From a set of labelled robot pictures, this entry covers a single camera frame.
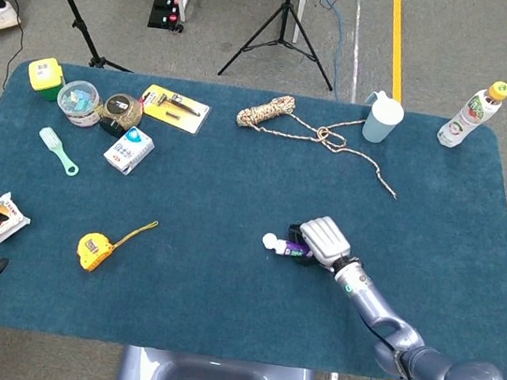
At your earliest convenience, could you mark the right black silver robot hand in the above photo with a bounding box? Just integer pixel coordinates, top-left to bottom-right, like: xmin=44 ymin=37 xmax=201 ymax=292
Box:
xmin=282 ymin=211 xmax=357 ymax=275

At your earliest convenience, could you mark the purple white toothpaste tube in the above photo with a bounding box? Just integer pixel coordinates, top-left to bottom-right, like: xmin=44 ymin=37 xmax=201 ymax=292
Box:
xmin=260 ymin=231 xmax=318 ymax=262

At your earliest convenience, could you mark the yellow tape measure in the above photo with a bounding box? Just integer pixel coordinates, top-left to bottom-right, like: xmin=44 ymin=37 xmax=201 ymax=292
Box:
xmin=73 ymin=210 xmax=160 ymax=282

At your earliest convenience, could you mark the yellow green box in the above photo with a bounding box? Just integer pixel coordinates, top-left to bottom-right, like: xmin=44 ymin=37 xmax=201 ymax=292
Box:
xmin=22 ymin=53 xmax=68 ymax=104

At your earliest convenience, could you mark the white red snack packet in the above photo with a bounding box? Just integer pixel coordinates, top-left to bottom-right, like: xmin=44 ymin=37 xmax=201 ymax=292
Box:
xmin=0 ymin=190 xmax=36 ymax=253

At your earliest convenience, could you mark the blue table mat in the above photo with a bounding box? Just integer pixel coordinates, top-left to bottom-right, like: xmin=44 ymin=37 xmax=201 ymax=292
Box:
xmin=0 ymin=52 xmax=507 ymax=380

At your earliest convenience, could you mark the mint green brush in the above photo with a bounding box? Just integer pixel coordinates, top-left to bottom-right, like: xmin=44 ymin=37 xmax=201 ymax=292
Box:
xmin=32 ymin=125 xmax=86 ymax=179

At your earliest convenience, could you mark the drink bottle yellow cap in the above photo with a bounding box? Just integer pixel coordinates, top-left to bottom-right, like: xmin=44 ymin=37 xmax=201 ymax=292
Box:
xmin=434 ymin=72 xmax=507 ymax=156

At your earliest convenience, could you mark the razor on yellow card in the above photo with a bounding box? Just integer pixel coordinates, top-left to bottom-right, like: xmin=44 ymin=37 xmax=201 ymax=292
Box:
xmin=138 ymin=82 xmax=214 ymax=137

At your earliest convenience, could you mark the clear round plastic tub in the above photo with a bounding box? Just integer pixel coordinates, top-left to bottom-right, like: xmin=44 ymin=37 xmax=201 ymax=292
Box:
xmin=53 ymin=77 xmax=107 ymax=131

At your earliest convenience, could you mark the white blue carton box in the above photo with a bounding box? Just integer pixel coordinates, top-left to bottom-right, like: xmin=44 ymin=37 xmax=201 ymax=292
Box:
xmin=100 ymin=123 xmax=158 ymax=180

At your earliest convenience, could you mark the dark round jar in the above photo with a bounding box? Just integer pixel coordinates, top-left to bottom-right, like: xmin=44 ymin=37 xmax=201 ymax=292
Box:
xmin=96 ymin=90 xmax=147 ymax=142

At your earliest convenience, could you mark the black light stand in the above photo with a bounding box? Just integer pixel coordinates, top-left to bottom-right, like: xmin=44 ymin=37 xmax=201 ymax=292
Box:
xmin=16 ymin=0 xmax=143 ymax=74

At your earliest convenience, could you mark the black power strip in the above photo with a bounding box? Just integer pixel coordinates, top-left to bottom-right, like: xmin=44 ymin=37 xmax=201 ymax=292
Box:
xmin=146 ymin=0 xmax=191 ymax=34

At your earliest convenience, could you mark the light blue handled cup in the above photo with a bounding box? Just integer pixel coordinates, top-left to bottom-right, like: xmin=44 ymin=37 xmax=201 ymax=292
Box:
xmin=359 ymin=88 xmax=409 ymax=148

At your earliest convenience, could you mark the beige braided rope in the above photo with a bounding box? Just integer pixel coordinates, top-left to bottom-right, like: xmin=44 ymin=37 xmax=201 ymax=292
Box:
xmin=228 ymin=88 xmax=410 ymax=200

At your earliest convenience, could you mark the blue floor cable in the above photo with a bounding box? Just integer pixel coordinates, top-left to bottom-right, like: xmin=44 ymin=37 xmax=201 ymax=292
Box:
xmin=304 ymin=0 xmax=355 ymax=102

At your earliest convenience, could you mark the black camera tripod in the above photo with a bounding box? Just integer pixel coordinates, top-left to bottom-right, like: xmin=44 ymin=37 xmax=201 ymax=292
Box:
xmin=217 ymin=0 xmax=346 ymax=93

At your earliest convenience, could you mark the white upright post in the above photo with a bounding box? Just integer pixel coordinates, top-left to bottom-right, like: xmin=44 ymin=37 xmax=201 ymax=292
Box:
xmin=291 ymin=0 xmax=310 ymax=46

